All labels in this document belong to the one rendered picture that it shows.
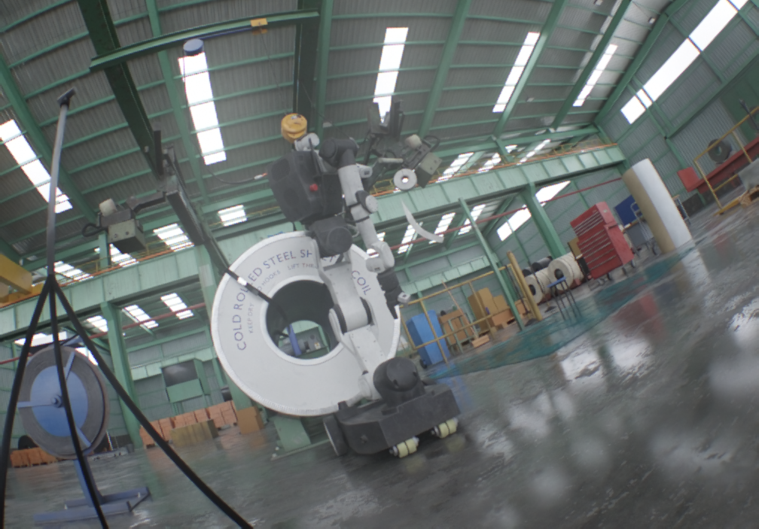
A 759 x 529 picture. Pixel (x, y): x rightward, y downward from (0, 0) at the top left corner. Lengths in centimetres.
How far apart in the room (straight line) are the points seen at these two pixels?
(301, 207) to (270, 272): 83
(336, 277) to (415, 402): 71
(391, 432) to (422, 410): 14
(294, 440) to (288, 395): 35
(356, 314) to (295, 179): 66
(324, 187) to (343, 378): 116
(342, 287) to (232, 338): 88
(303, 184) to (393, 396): 93
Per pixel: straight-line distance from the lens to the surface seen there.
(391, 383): 132
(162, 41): 399
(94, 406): 228
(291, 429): 244
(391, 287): 163
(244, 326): 230
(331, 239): 154
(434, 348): 658
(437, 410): 137
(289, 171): 163
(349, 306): 169
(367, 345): 166
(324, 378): 224
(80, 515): 222
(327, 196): 166
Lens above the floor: 34
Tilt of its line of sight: 18 degrees up
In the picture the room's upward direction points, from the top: 23 degrees counter-clockwise
